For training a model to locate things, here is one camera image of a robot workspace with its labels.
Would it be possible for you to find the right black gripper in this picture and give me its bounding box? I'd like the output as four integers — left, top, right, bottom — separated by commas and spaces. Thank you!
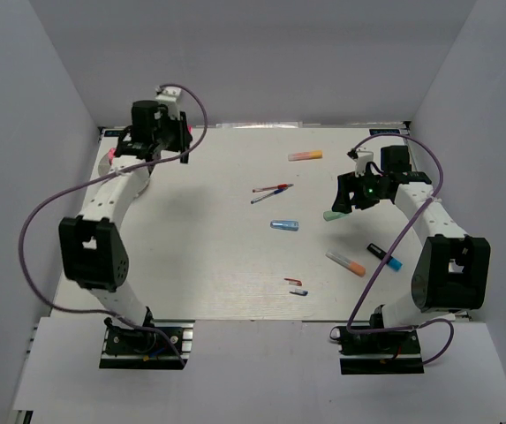
332, 167, 389, 214

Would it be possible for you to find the orange pink highlighter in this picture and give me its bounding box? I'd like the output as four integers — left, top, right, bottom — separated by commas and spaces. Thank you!
288, 150, 323, 162

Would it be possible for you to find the grey orange highlighter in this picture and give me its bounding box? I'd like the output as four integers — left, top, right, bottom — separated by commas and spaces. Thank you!
326, 250, 366, 277

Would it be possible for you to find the black blue highlighter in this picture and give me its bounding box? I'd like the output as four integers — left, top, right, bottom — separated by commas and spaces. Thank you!
366, 243, 403, 271

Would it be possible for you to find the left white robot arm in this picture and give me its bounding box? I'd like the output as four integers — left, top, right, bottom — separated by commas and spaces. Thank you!
58, 95, 192, 352

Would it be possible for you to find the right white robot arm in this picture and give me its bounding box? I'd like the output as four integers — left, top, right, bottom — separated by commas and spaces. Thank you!
331, 146, 491, 352

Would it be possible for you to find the green eraser case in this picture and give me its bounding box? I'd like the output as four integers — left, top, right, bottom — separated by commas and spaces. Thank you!
323, 210, 345, 222

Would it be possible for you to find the blue translucent cap case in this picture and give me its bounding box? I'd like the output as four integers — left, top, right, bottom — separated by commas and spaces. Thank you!
270, 220, 299, 231

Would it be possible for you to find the red pen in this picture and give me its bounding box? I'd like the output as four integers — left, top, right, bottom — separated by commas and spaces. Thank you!
252, 184, 294, 193

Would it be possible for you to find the blue label sticker right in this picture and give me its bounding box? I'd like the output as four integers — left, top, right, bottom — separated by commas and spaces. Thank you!
369, 128, 401, 135

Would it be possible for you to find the blue pen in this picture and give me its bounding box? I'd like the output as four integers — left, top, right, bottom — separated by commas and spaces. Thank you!
250, 188, 287, 205

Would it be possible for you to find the white round organizer container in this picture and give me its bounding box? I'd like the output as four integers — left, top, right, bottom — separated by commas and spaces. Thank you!
97, 148, 150, 197

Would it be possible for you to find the red pen cap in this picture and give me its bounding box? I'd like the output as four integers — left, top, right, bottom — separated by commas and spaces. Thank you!
284, 278, 302, 287

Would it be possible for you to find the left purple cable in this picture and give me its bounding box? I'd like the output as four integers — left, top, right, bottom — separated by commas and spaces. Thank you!
18, 82, 209, 367

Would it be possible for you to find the purple cable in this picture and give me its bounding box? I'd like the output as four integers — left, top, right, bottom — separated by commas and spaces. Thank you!
345, 133, 455, 366
18, 82, 209, 367

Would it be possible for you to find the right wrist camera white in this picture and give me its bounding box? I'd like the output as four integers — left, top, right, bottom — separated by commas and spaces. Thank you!
347, 149, 374, 177

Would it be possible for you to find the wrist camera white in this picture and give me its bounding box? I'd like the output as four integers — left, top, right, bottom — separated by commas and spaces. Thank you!
347, 149, 374, 177
155, 86, 182, 120

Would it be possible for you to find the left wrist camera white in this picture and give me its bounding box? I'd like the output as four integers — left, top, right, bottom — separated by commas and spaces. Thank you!
155, 86, 182, 120

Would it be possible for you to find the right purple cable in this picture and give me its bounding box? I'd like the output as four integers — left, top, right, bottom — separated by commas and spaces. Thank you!
345, 133, 455, 366

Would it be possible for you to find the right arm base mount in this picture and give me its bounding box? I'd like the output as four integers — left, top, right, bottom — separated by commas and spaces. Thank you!
329, 326, 424, 375

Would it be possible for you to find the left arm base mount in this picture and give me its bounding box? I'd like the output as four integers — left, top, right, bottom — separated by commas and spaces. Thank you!
99, 318, 194, 370

